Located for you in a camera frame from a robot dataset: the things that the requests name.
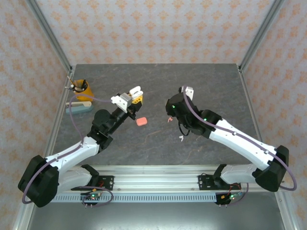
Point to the pink earbud charging case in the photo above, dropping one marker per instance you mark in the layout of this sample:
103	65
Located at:
141	121

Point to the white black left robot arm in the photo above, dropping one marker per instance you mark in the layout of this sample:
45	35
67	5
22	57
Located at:
72	153

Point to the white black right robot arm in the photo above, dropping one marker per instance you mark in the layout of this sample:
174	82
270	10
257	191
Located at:
239	146

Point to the orange pen cup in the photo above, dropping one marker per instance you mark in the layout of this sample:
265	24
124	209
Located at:
86	94

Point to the black marker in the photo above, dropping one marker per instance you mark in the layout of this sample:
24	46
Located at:
84	85

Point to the white marker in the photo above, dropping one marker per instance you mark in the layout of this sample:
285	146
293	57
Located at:
78	87

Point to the black pen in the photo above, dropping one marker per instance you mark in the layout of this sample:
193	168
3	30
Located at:
68	87

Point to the yellow pencil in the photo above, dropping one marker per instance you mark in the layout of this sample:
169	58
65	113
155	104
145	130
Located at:
71	81

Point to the grey metal panel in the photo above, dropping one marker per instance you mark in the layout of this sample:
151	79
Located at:
153	215

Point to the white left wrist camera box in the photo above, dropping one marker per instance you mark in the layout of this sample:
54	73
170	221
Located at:
121	101

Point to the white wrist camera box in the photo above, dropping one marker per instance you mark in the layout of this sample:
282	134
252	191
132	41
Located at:
189	92
121	101

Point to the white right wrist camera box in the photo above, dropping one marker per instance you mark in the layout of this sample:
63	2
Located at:
189	92

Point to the aluminium table side rail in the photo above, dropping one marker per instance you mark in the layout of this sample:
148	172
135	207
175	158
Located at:
54	127
249	95

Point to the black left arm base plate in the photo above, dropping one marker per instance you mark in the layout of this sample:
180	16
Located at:
108	182

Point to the aluminium rail beam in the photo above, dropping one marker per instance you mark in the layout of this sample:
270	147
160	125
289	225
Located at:
153	179

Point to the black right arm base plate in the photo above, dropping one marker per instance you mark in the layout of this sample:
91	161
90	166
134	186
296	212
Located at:
205	183

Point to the aluminium frame post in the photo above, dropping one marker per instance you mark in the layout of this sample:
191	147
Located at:
52	38
259	36

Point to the aluminium frame leg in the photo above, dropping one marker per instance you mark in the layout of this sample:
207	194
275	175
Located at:
285	215
22	218

